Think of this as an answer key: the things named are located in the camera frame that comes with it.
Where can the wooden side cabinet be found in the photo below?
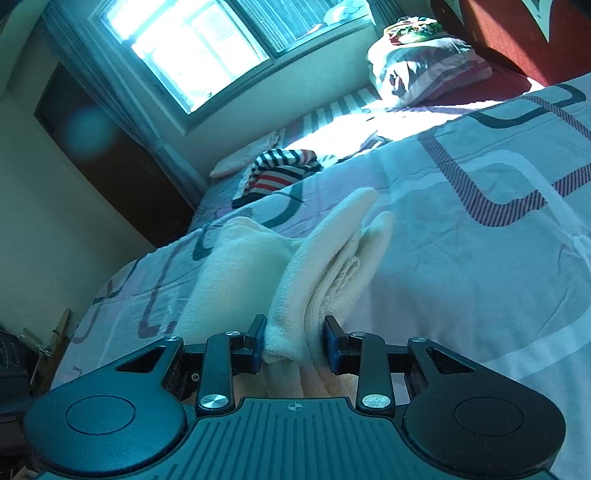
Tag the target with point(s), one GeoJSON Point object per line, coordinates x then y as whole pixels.
{"type": "Point", "coordinates": [27, 369]}

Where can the white item on windowsill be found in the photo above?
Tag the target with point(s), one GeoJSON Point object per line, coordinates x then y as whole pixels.
{"type": "Point", "coordinates": [346, 10]}

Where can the pink small pillow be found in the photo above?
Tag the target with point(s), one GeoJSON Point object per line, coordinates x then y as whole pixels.
{"type": "Point", "coordinates": [244, 156]}

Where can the colourful folded cloth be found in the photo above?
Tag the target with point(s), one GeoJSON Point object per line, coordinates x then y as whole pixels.
{"type": "Point", "coordinates": [415, 29]}

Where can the left teal curtain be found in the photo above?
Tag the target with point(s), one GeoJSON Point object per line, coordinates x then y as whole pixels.
{"type": "Point", "coordinates": [69, 37]}

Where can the cream knitted sweater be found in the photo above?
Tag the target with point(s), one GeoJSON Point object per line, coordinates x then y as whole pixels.
{"type": "Point", "coordinates": [295, 282]}

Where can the striped grey pillow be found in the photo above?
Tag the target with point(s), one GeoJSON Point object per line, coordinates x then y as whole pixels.
{"type": "Point", "coordinates": [408, 75]}

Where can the right teal curtain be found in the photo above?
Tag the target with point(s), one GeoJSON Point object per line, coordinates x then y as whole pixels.
{"type": "Point", "coordinates": [385, 12]}

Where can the striped folded garment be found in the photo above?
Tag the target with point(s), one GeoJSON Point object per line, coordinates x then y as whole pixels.
{"type": "Point", "coordinates": [272, 171]}

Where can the patterned bed quilt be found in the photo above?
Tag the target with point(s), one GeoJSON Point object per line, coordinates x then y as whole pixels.
{"type": "Point", "coordinates": [490, 253]}

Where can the red heart headboard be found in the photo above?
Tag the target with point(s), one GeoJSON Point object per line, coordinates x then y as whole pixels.
{"type": "Point", "coordinates": [508, 33]}

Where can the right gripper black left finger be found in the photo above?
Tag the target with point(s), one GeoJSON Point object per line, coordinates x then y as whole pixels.
{"type": "Point", "coordinates": [130, 413]}

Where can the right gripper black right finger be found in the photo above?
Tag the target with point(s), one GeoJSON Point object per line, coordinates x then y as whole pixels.
{"type": "Point", "coordinates": [427, 412]}

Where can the window with frame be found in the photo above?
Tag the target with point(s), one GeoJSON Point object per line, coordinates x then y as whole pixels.
{"type": "Point", "coordinates": [190, 58]}

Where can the teal curtain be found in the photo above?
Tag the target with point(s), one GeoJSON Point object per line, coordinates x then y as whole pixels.
{"type": "Point", "coordinates": [385, 12]}
{"type": "Point", "coordinates": [69, 37]}

